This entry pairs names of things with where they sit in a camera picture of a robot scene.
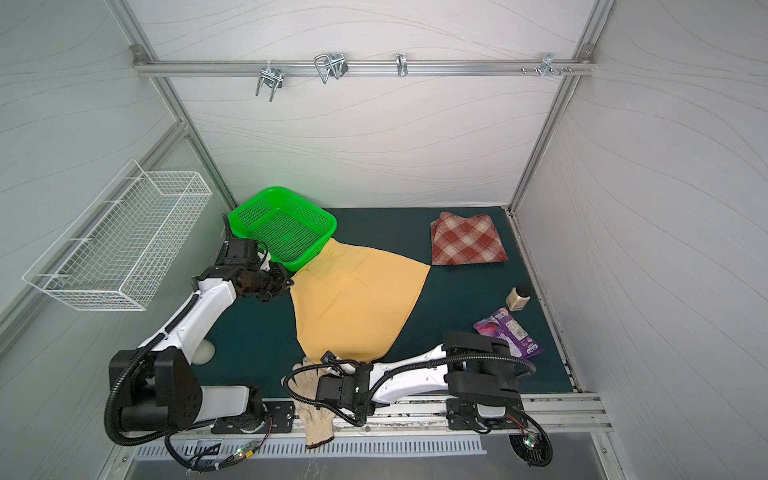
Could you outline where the yellow tan skirt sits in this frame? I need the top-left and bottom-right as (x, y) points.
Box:
(290, 239), (430, 363)

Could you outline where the red plaid skirt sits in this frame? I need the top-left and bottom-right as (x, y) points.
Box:
(430, 212), (508, 266)

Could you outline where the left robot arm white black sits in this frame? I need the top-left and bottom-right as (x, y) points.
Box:
(103, 225), (293, 446)

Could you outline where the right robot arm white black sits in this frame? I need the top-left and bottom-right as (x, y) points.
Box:
(281, 331), (537, 427)

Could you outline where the white knit work glove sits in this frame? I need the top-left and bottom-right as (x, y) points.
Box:
(281, 369), (335, 449)

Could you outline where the green plastic basket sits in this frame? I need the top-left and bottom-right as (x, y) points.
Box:
(228, 187), (338, 272)

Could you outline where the small beige bottle left side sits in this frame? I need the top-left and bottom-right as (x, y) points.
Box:
(192, 339), (216, 365)

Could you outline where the purple snack packet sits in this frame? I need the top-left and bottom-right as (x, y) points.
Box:
(473, 307), (543, 359)

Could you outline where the metal u-bolt hook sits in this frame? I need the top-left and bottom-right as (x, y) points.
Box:
(313, 52), (349, 84)
(255, 64), (284, 102)

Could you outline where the small beige bottle black cap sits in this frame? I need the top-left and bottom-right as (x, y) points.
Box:
(505, 285), (532, 312)

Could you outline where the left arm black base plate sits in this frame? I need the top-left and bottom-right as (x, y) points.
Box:
(211, 400), (295, 435)

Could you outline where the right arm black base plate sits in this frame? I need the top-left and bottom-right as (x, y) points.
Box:
(446, 398), (528, 435)

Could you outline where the white wire basket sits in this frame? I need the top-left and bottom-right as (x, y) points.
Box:
(22, 160), (212, 312)

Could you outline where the left base cable bundle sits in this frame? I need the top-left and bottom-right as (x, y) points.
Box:
(164, 419), (275, 473)

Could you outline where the base cable bundle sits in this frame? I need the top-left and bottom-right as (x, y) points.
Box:
(164, 419), (275, 473)
(508, 407), (554, 468)

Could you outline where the right base cable bundle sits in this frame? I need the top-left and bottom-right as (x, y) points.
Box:
(508, 407), (554, 468)

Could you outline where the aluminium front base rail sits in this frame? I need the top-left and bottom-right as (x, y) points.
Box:
(118, 393), (616, 442)

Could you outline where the aluminium cross rail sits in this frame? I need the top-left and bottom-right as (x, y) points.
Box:
(134, 57), (597, 78)

